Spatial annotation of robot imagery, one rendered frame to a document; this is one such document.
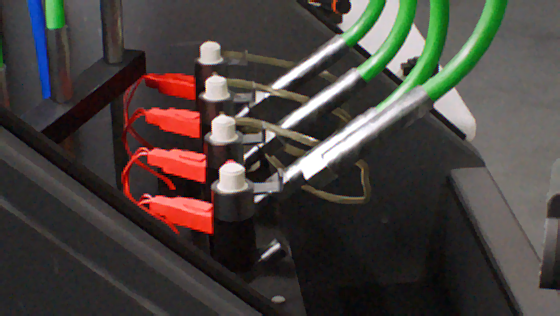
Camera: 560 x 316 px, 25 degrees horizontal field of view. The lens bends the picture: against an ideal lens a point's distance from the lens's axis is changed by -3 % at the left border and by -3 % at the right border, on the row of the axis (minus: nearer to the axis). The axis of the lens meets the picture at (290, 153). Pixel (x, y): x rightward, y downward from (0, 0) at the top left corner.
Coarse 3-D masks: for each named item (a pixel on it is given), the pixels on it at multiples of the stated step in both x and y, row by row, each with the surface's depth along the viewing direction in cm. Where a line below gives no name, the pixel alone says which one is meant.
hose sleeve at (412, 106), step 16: (416, 96) 83; (384, 112) 83; (400, 112) 83; (416, 112) 83; (368, 128) 83; (384, 128) 83; (400, 128) 83; (336, 144) 84; (352, 144) 83; (368, 144) 83; (336, 160) 84; (352, 160) 84
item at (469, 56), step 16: (496, 0) 81; (496, 16) 81; (480, 32) 81; (496, 32) 82; (464, 48) 82; (480, 48) 82; (448, 64) 83; (464, 64) 82; (432, 80) 83; (448, 80) 82; (432, 96) 83
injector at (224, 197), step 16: (224, 192) 84; (240, 192) 84; (224, 208) 84; (240, 208) 84; (224, 224) 84; (240, 224) 84; (224, 240) 85; (240, 240) 85; (224, 256) 86; (240, 256) 85; (256, 256) 87; (272, 256) 86; (240, 272) 86; (256, 272) 87
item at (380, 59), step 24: (48, 0) 94; (408, 0) 97; (48, 24) 95; (408, 24) 98; (48, 48) 95; (384, 48) 99; (48, 72) 97; (360, 72) 99; (72, 96) 98; (336, 96) 99; (288, 120) 100; (312, 120) 100; (264, 144) 100
